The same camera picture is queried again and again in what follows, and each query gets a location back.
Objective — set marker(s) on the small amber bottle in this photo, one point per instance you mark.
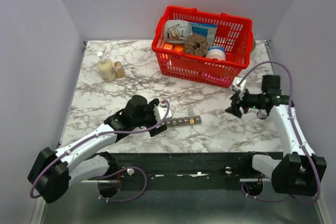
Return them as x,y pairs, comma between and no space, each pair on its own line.
119,69

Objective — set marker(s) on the yellow liquid bottle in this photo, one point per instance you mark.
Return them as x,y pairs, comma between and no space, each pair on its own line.
105,68

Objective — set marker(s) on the red plastic shopping basket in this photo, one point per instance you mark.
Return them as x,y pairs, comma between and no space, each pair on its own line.
234,34

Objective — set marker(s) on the orange fruit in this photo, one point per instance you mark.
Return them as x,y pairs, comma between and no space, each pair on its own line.
178,48

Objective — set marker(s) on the silver snack pouch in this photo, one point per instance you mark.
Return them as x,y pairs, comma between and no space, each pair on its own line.
177,31

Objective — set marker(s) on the orange small box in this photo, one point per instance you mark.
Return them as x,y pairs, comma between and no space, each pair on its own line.
168,46

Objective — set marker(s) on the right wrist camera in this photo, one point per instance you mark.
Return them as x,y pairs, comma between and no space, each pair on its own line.
238,85

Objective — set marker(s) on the black table front rail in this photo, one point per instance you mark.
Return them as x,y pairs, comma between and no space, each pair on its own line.
177,171

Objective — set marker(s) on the blue packet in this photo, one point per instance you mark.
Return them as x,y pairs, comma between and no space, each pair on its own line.
206,30

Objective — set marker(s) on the grey weekly pill organizer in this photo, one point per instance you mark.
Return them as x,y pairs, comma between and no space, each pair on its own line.
189,120

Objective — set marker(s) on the white pill bottle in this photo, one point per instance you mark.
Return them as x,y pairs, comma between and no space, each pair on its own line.
262,114

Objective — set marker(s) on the white blue tub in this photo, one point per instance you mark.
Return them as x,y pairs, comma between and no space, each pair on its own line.
216,52

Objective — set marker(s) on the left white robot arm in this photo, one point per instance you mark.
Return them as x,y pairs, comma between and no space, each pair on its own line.
55,170

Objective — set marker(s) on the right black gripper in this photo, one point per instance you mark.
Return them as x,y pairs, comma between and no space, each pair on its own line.
234,109

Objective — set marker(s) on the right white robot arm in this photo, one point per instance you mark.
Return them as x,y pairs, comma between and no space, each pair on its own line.
300,171

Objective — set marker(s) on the brown round paper package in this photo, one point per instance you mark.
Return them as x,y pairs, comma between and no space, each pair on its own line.
196,45

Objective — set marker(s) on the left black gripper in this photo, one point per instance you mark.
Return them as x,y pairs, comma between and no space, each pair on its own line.
149,108

